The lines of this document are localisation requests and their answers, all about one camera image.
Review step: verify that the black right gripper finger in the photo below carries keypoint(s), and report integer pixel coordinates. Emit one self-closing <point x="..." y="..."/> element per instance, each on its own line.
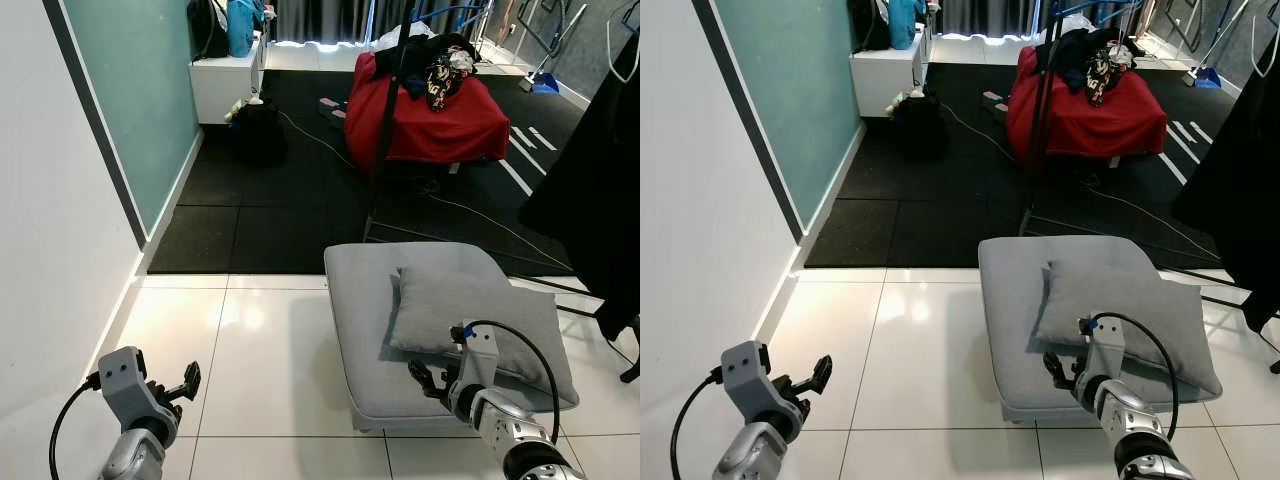
<point x="436" y="388"/>
<point x="1068" y="382"/>
<point x="418" y="374"/>
<point x="1053" y="364"/>

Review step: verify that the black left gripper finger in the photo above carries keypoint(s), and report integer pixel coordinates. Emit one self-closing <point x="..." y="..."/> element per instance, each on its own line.
<point x="806" y="393"/>
<point x="176" y="399"/>
<point x="191" y="378"/>
<point x="822" y="372"/>

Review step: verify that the grey fabric pillow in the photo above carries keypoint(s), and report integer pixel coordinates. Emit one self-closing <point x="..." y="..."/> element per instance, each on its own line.
<point x="480" y="300"/>
<point x="1130" y="295"/>

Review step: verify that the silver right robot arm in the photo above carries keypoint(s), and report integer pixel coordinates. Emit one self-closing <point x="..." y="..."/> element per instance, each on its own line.
<point x="1140" y="425"/>
<point x="515" y="435"/>

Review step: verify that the grey upholstered ottoman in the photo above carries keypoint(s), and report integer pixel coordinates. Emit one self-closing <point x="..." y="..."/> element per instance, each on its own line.
<point x="1010" y="320"/>
<point x="360" y="330"/>

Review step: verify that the black metal clothes rack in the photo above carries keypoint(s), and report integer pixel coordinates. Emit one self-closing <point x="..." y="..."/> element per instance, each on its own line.
<point x="1040" y="140"/>

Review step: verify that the black hanging garment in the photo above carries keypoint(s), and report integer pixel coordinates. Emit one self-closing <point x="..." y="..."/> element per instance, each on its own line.
<point x="1240" y="200"/>
<point x="600" y="180"/>

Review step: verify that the red beanbag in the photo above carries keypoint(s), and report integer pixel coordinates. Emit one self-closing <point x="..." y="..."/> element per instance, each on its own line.
<point x="1100" y="125"/>
<point x="450" y="130"/>

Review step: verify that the black bag with white top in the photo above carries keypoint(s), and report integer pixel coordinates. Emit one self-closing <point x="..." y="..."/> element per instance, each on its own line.
<point x="920" y="125"/>
<point x="258" y="135"/>

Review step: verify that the white cabinet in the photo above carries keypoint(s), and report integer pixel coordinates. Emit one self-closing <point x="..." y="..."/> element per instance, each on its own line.
<point x="880" y="80"/>
<point x="220" y="90"/>

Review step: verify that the pile of dark clothes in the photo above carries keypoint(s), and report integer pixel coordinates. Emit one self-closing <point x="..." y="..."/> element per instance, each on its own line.
<point x="1100" y="68"/>
<point x="440" y="72"/>

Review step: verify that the blue dustpan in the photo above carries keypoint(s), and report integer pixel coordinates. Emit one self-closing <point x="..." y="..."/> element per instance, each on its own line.
<point x="545" y="84"/>
<point x="1208" y="78"/>

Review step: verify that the plain black bag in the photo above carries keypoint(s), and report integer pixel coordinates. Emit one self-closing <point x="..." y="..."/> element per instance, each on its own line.
<point x="868" y="22"/>
<point x="207" y="28"/>

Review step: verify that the blue bag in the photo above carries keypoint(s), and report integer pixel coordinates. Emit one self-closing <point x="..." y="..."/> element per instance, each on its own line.
<point x="243" y="28"/>
<point x="906" y="22"/>

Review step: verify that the dark curtain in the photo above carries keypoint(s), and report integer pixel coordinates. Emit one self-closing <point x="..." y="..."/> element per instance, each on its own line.
<point x="320" y="20"/>
<point x="985" y="15"/>

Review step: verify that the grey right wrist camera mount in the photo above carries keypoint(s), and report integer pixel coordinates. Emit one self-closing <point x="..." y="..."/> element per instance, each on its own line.
<point x="482" y="350"/>
<point x="1108" y="345"/>

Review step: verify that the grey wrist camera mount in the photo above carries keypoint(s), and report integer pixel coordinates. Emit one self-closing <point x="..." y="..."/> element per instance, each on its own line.
<point x="482" y="350"/>
<point x="745" y="372"/>
<point x="122" y="375"/>
<point x="1108" y="345"/>

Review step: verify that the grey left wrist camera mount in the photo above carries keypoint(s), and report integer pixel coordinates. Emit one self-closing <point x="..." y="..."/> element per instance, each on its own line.
<point x="122" y="375"/>
<point x="745" y="372"/>

